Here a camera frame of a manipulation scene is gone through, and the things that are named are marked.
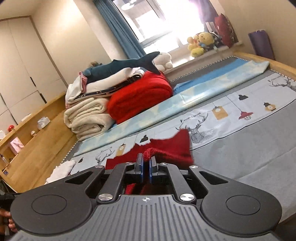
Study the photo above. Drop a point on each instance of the light blue patterned blanket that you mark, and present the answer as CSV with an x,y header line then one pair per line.
x,y
190,89

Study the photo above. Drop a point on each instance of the grey printed bed sheet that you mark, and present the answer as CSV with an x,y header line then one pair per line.
x,y
246,133

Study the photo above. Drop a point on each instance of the folded red blanket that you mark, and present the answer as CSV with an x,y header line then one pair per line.
x,y
139,96

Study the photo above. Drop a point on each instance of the blue shark plush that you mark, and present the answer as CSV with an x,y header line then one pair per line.
x,y
103,71

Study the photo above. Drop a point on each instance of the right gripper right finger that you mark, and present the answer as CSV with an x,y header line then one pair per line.
x,y
227,205

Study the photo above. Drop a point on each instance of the purple box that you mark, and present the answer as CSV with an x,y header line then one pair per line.
x,y
261,44

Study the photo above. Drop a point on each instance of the dark red cushion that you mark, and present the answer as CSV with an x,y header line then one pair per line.
x,y
225,31

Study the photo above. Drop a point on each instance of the wooden headboard shelf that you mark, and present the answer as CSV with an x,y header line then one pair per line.
x,y
29,155

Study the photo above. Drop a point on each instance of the stack of white clothes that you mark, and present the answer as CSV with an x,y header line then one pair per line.
x,y
80,90

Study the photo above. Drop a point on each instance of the white folded garment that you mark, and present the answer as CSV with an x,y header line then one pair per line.
x,y
61,171

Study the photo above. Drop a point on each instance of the blue curtain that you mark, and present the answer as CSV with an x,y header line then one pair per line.
x,y
120,28

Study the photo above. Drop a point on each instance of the yellow plush toys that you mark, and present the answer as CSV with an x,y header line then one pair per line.
x,y
200,43

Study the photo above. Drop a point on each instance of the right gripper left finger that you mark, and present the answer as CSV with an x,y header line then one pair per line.
x,y
64,205

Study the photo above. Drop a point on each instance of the left hand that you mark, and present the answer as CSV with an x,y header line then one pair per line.
x,y
10,224

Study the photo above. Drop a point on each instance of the white wardrobe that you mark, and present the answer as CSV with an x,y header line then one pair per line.
x,y
28,77

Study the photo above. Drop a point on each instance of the dark red knit sweater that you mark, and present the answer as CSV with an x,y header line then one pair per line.
x,y
175,150

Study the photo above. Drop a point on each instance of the tissue box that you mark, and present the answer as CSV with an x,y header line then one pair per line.
x,y
42,122

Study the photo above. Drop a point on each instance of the folded cream quilt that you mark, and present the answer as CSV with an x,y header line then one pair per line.
x,y
88,118

